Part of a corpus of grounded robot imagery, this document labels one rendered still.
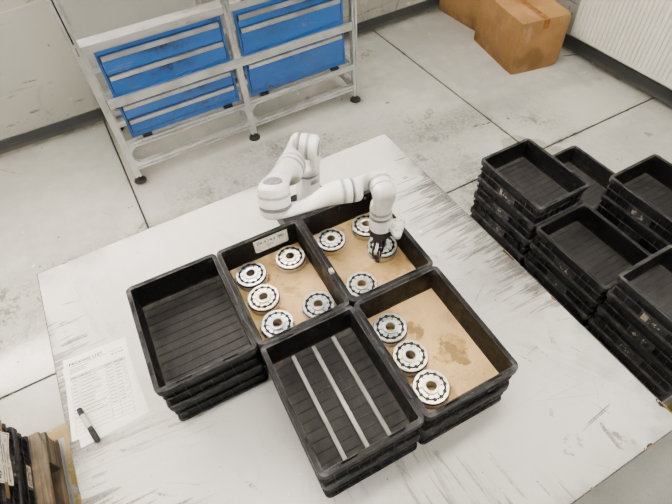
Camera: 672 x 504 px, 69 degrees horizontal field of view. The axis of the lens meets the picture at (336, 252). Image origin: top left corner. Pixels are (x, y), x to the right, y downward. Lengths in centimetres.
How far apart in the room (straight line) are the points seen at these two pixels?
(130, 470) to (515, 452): 111
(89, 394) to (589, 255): 208
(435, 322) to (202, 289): 78
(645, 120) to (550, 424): 282
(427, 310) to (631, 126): 269
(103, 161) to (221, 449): 265
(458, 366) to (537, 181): 131
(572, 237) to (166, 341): 182
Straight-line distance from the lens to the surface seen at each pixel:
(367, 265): 168
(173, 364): 160
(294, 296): 162
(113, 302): 198
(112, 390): 179
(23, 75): 407
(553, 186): 257
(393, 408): 144
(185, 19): 310
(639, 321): 222
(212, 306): 167
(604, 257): 250
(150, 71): 319
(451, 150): 344
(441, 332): 155
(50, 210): 364
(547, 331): 179
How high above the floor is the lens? 217
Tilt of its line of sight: 51 degrees down
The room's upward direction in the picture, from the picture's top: 5 degrees counter-clockwise
